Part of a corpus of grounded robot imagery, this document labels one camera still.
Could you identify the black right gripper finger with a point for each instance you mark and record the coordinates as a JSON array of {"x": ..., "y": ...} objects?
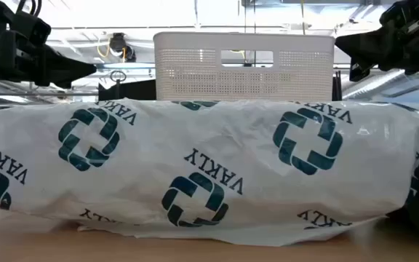
[
  {"x": 371, "y": 60},
  {"x": 366, "y": 41}
]

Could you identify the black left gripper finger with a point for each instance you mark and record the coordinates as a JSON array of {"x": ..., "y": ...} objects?
[
  {"x": 67, "y": 63},
  {"x": 71, "y": 75}
]

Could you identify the white printed plastic package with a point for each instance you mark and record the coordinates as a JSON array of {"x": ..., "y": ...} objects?
[{"x": 209, "y": 145}]

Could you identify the white perforated plastic basket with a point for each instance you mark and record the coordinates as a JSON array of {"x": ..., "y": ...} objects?
[{"x": 195, "y": 78}]

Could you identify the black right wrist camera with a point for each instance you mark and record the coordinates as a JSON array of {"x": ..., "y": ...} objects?
[{"x": 406, "y": 9}]

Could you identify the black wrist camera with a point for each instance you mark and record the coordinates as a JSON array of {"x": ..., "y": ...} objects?
[
  {"x": 31, "y": 27},
  {"x": 406, "y": 9}
]

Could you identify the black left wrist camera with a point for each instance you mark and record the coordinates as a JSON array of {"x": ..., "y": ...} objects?
[{"x": 31, "y": 27}]

